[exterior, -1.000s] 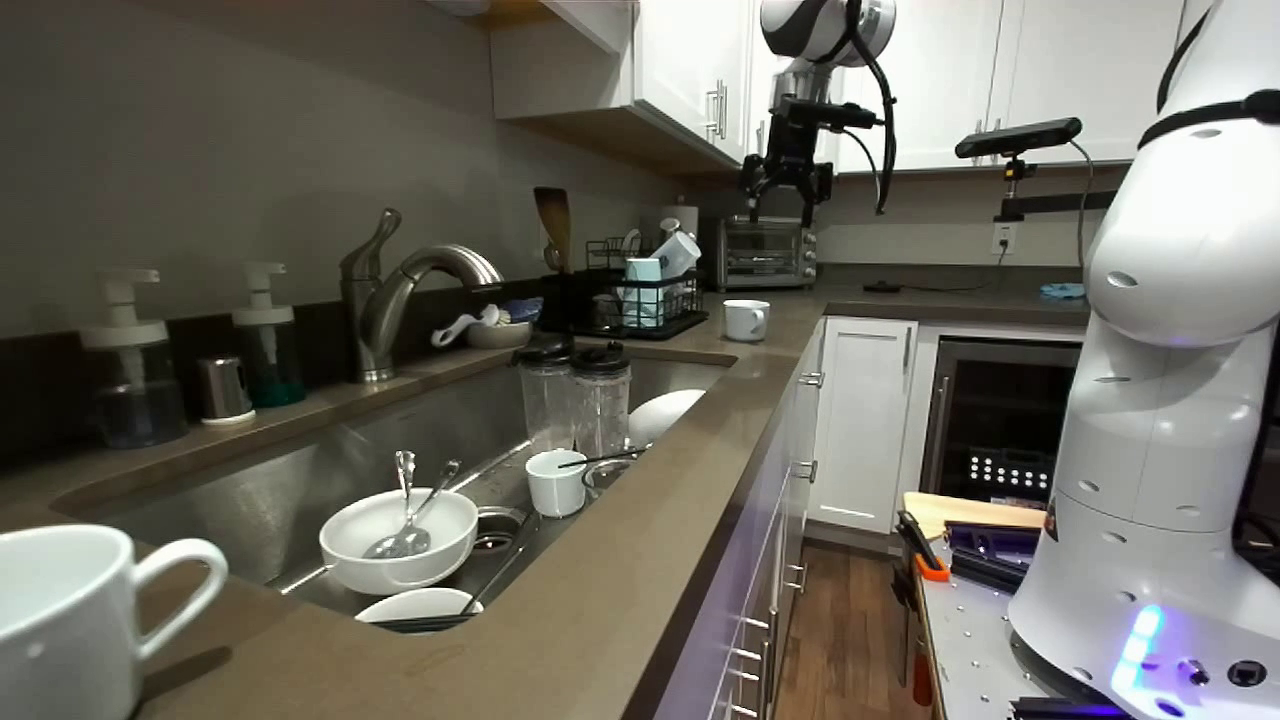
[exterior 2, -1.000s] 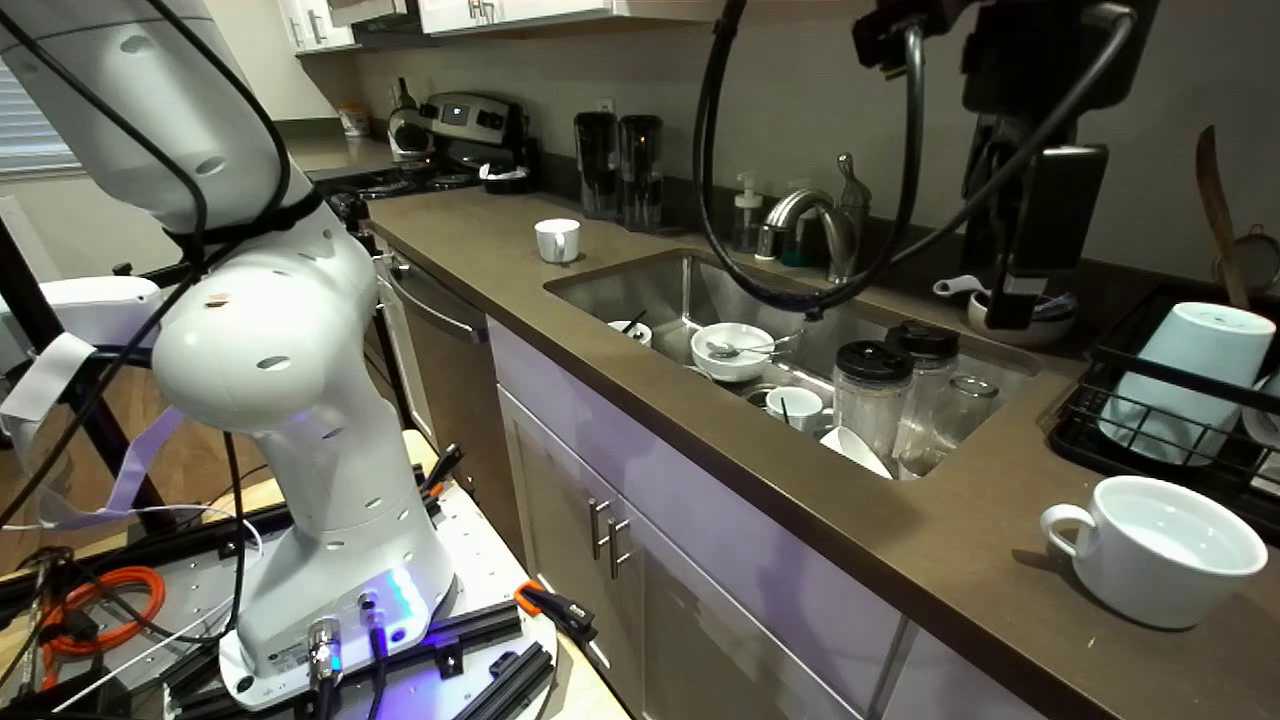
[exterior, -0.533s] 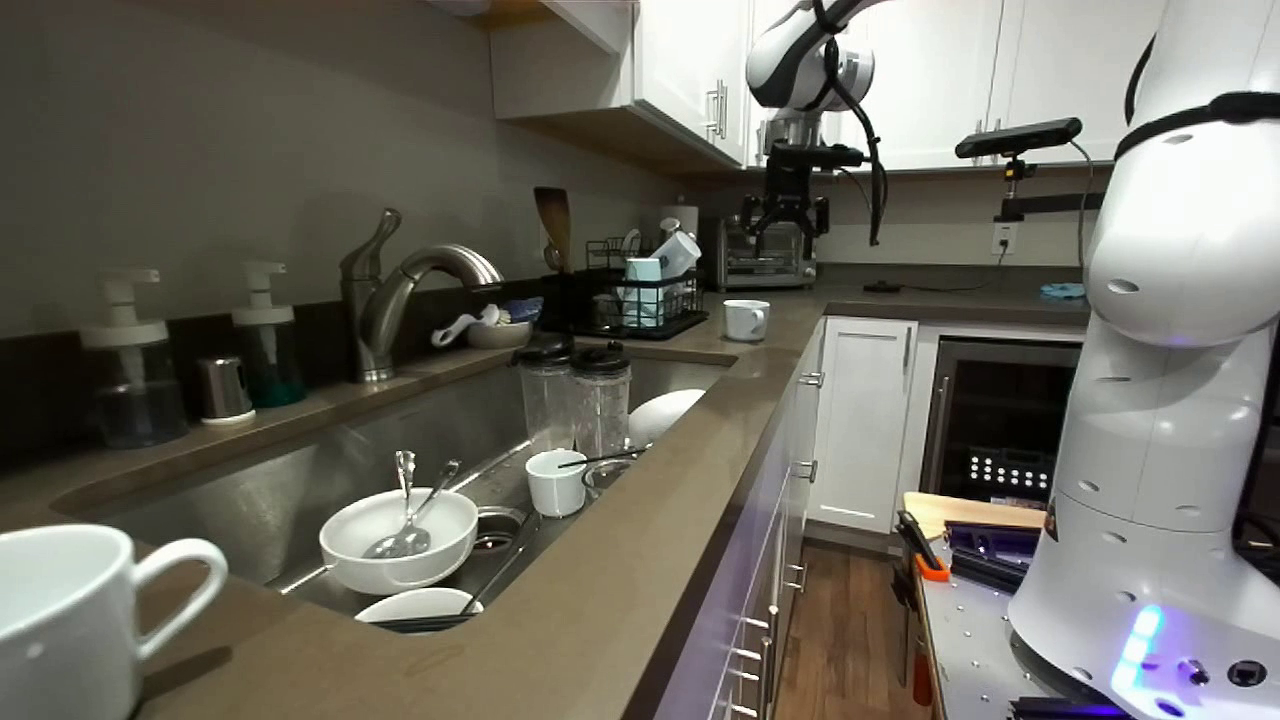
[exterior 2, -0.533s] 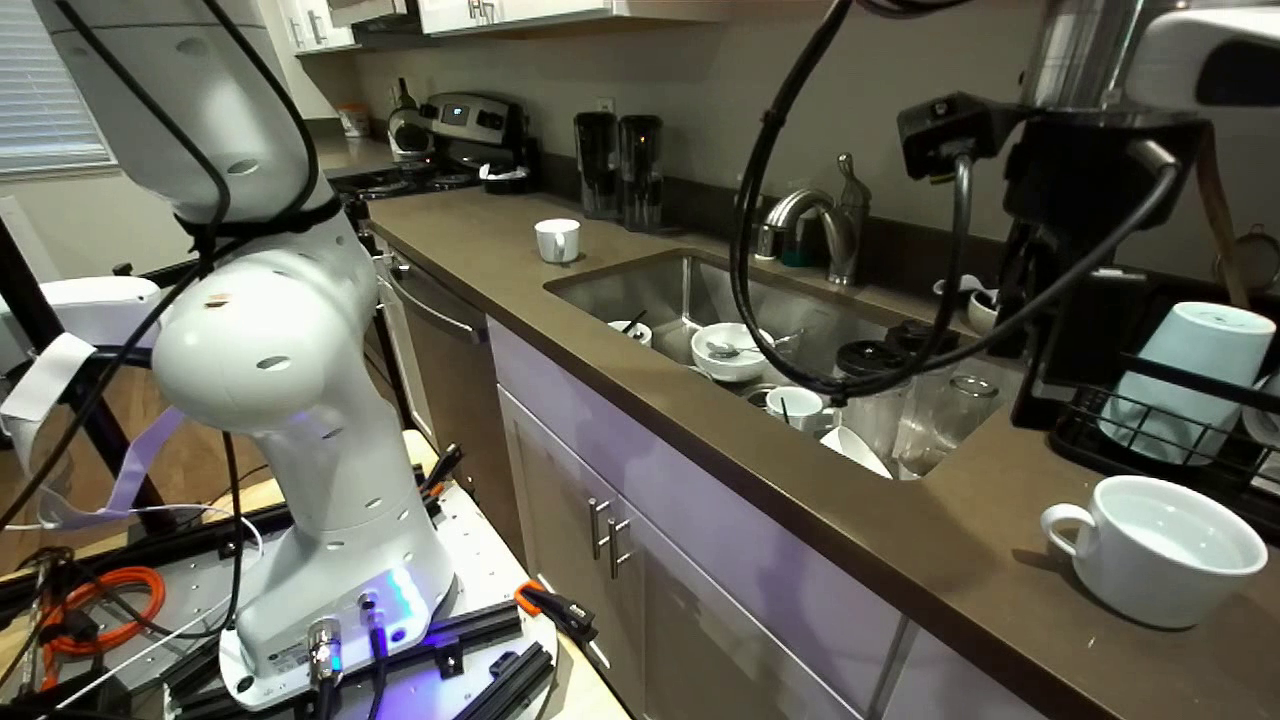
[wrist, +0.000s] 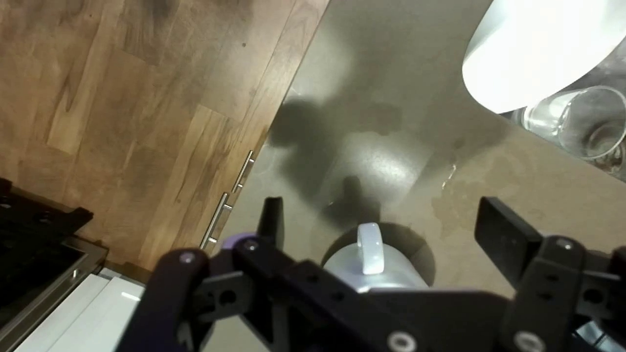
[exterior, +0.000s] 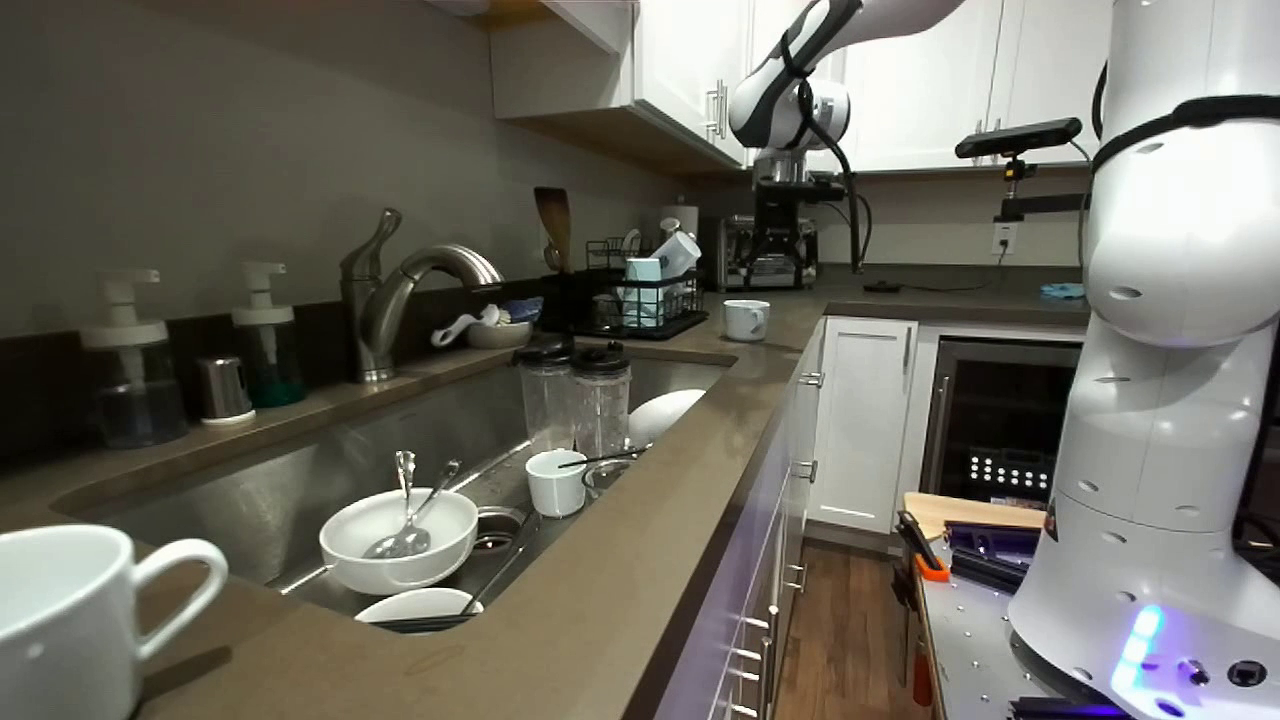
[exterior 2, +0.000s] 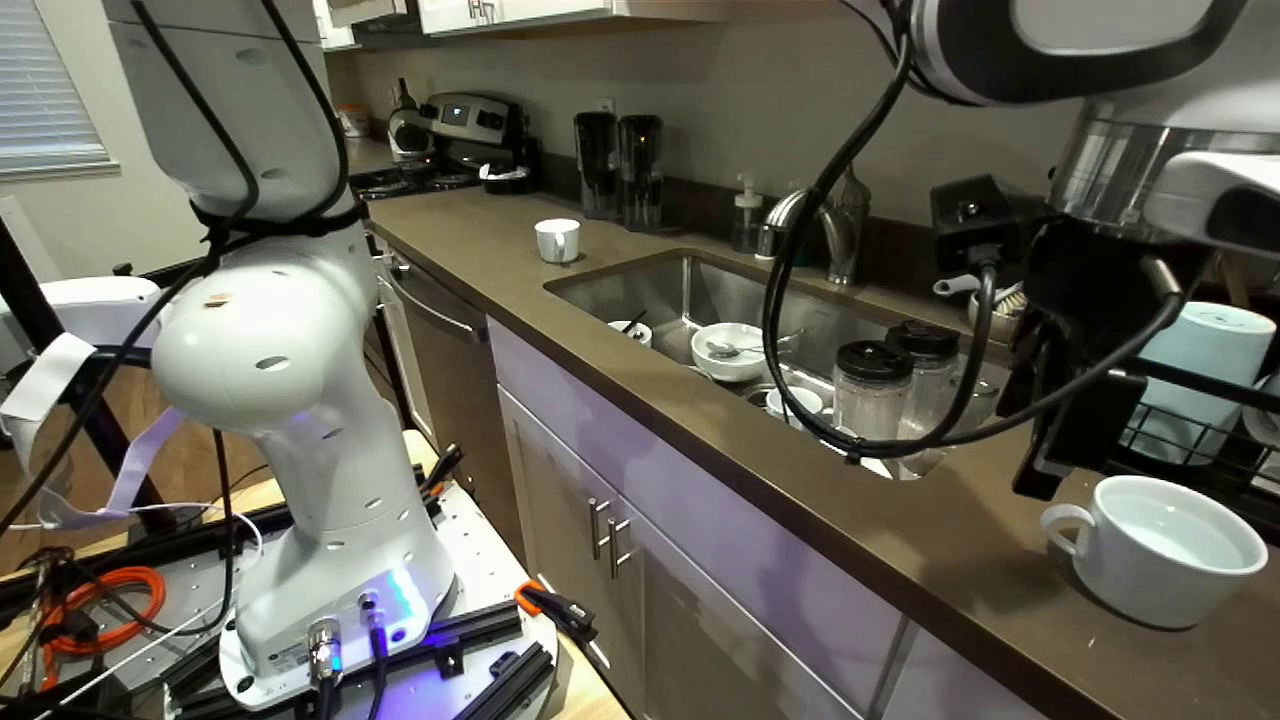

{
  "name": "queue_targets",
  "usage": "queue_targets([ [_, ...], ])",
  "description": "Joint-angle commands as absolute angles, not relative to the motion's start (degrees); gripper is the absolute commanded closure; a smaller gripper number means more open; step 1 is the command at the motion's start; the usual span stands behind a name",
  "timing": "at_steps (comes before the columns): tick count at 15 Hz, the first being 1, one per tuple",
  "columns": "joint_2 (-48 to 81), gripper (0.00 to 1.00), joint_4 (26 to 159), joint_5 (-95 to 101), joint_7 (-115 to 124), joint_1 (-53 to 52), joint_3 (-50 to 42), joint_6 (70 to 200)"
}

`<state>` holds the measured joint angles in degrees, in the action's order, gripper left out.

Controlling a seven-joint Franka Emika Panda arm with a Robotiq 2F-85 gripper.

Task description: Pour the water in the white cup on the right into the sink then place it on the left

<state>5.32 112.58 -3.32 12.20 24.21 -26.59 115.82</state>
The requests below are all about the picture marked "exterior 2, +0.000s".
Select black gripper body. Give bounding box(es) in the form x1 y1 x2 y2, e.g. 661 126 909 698
1028 215 1189 371

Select white ceramic mug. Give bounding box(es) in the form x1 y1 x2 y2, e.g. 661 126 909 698
530 213 589 268
1036 472 1272 631

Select small white cup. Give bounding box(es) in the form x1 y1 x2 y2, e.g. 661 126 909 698
765 376 837 432

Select stainless steel sink basin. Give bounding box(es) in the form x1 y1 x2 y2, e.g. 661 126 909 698
541 249 1032 487

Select black dish rack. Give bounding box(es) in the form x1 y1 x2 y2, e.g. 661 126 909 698
1010 285 1280 545

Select white dish brush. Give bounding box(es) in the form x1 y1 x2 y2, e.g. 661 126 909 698
928 268 999 299

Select clear jar with black lid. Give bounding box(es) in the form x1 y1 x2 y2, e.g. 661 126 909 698
832 337 919 453
887 315 969 432

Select curved steel faucet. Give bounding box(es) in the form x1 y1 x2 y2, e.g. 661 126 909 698
756 154 872 294

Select white bowl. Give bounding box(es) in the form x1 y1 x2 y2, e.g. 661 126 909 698
686 315 776 390

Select clear soap dispenser bottle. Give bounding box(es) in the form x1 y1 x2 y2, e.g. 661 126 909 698
727 172 771 257

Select grey lower cabinet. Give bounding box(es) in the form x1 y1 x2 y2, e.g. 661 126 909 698
485 315 1071 720

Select orange black clamp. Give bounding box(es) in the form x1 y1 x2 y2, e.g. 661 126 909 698
510 578 609 662
419 440 472 513

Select wooden board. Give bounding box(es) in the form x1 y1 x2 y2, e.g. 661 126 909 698
541 635 631 720

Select perforated robot table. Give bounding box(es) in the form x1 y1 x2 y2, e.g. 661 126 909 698
74 465 590 720

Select stainless steel dishwasher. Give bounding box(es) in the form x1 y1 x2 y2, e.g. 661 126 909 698
376 245 529 566

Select white upper cabinets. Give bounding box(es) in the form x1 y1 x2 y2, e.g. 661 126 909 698
308 0 854 57

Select silver toaster appliance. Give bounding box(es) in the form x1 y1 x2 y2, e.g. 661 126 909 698
419 87 529 172

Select black tripod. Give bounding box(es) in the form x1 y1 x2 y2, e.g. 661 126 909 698
0 215 185 536

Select white flat box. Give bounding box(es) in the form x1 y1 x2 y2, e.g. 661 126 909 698
0 272 172 351

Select white window blind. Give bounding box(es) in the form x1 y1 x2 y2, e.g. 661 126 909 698
0 0 120 186

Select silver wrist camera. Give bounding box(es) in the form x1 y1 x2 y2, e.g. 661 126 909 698
1139 145 1280 260

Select orange cable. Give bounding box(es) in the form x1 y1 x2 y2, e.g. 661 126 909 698
36 566 172 662

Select white strap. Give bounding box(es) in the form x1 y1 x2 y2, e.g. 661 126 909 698
0 331 195 531

